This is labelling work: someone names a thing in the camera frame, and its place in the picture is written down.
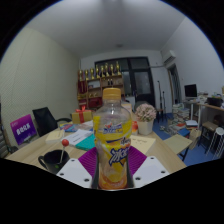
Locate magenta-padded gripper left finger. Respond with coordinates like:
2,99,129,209
55,146,100,190

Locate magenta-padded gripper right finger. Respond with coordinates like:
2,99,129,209
128,145,171,190

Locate yellow-labelled drink bottle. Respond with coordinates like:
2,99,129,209
92,87,133,191

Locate black mug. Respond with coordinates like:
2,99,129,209
37,149,71,175

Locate yellow envelope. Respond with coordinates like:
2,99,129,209
129,134,157,155

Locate teal book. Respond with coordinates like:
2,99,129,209
74,133,97,152

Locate red lollipop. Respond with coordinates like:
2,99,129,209
59,138,70,164

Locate white paper sheet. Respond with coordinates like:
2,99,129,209
63,128,93,146

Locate small wooden side table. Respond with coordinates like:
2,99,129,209
163,133,193,163

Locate beige notebook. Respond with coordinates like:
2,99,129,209
45,129,66,145

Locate blue printed book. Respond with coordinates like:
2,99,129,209
59,123,80,133

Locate pink flowers in white pot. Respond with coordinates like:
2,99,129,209
134,103,158,136

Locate yellow gift box red ribbon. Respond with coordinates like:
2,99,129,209
70,105,94,125

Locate black office chair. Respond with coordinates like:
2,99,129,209
32,106,73,138

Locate pile of books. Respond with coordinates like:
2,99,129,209
171,103,191,127

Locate orange and white carton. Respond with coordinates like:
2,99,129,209
121,101,133,115

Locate grey armchair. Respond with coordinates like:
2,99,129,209
133,100,151,111

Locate purple sign board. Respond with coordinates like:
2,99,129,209
9,114,38,146

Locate black microphone stand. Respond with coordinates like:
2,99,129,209
157,79,167,123

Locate brown wooden stool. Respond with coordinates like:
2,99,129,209
199,120,219,148

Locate white round stool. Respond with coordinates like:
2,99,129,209
206,127,224,160

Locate dark chair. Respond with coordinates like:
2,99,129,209
0,123,18,159

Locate wooden shelf unit with trophies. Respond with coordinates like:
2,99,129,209
77,60,125,111

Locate dark glass double door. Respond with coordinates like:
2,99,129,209
94,57,156,108

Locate wooden desk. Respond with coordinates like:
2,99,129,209
184,99,224,134

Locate computer monitor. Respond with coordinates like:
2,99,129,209
183,83,198,100

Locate white air conditioner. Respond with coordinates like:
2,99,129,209
161,49,177,65

